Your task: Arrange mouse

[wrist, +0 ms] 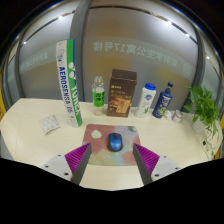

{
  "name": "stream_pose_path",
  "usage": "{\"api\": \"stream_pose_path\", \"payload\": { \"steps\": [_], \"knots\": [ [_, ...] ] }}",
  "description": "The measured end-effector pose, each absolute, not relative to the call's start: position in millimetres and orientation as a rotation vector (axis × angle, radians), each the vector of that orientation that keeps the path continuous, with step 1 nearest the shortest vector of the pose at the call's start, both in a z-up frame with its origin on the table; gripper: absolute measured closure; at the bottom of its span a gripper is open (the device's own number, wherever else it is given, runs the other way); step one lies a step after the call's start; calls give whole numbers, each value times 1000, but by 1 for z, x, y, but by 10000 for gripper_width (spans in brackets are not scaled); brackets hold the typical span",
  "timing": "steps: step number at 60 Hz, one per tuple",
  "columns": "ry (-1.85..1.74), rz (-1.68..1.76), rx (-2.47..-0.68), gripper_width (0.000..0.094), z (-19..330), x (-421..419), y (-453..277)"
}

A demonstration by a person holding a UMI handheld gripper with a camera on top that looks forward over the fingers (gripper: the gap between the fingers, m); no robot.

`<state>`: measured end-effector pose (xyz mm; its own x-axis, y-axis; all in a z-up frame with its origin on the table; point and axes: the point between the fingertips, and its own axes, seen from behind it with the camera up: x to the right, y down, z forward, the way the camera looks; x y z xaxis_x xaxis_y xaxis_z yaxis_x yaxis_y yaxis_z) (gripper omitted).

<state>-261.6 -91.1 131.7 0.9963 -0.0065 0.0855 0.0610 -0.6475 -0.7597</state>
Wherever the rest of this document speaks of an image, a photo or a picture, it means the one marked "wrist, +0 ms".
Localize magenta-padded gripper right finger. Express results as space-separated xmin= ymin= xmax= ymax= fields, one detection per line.
xmin=132 ymin=143 xmax=183 ymax=186

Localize floral print mouse pad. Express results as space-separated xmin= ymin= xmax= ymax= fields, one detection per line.
xmin=82 ymin=123 xmax=142 ymax=167

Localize green plant in white pot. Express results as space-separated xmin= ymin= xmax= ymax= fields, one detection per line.
xmin=183 ymin=84 xmax=223 ymax=158

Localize blue computer mouse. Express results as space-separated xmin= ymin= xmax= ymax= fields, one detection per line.
xmin=107 ymin=132 xmax=124 ymax=152

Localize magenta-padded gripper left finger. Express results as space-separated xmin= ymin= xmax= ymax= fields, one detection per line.
xmin=40 ymin=142 xmax=93 ymax=186

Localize patterned tissue packet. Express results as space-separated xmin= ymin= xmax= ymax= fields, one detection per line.
xmin=39 ymin=114 xmax=62 ymax=136

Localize white green shuttlecock tube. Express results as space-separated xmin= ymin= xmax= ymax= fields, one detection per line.
xmin=55 ymin=38 xmax=83 ymax=128

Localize dark blue pump bottle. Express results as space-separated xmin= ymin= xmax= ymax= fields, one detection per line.
xmin=152 ymin=82 xmax=174 ymax=120

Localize white bottle blue cap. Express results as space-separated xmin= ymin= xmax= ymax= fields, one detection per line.
xmin=134 ymin=82 xmax=157 ymax=119

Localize clear bottle green label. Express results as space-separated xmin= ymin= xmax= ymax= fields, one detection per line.
xmin=91 ymin=75 xmax=106 ymax=117

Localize crumpled white paper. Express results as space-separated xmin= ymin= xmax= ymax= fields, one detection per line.
xmin=163 ymin=109 xmax=173 ymax=121

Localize brown cardboard box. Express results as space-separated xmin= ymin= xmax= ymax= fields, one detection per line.
xmin=106 ymin=68 xmax=138 ymax=118

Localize small white pink jar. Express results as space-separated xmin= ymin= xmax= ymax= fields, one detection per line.
xmin=171 ymin=109 xmax=184 ymax=124

